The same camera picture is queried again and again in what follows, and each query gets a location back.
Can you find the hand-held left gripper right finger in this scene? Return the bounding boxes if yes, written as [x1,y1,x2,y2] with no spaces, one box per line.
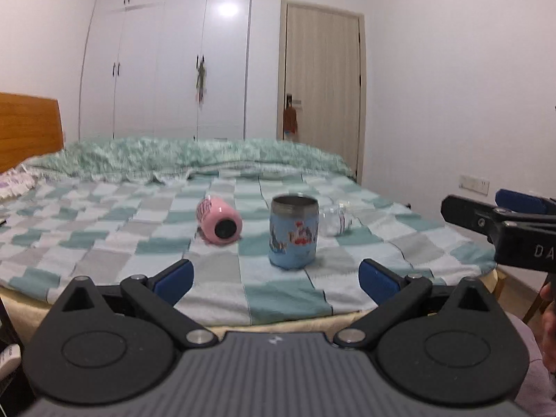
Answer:
[334,258,507,351]

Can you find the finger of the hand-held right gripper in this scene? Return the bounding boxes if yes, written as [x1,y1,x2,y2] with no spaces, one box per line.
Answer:
[441,195,507,246]
[494,188,556,227]

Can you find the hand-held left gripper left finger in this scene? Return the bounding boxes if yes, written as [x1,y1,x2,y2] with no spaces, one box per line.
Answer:
[50,259,219,349]

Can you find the pink cup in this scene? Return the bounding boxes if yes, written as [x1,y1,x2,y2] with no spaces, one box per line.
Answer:
[196,196,243,245]

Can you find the blue printed metal-rimmed cup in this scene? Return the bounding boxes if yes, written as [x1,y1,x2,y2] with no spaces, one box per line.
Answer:
[268,195,320,270]

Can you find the person's right hand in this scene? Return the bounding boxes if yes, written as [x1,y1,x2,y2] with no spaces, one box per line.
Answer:
[539,282,556,374]

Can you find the checkered green bed sheet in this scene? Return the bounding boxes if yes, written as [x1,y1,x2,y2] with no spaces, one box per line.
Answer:
[0,171,498,327]

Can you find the wooden chair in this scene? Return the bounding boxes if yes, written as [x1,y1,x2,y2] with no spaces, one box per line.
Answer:
[494,267,549,325]

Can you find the beige mattress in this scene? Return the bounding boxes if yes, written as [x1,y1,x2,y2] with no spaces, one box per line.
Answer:
[0,269,498,342]

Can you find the green floral quilt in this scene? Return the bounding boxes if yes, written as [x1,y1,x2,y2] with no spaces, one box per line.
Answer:
[21,137,355,184]

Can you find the person's pink trousers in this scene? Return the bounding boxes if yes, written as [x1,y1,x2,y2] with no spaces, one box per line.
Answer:
[506,313,556,417]

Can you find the small white device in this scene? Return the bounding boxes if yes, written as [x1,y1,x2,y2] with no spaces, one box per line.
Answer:
[0,343,22,373]

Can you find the purple floral pillow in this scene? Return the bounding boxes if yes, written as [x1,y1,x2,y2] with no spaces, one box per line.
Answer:
[0,169,41,201]

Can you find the beige door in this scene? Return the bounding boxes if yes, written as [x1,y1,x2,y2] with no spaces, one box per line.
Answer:
[277,0,367,186]

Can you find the green wardrobe hanging ornament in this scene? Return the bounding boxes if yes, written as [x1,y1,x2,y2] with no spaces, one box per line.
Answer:
[195,56,209,107]

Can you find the wooden headboard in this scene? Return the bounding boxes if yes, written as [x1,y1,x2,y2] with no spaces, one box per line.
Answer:
[0,92,65,174]

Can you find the white wardrobe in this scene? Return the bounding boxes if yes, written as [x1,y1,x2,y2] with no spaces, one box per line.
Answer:
[77,0,255,142]

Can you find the white wall socket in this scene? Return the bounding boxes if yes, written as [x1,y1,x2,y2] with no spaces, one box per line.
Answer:
[459,174,491,194]

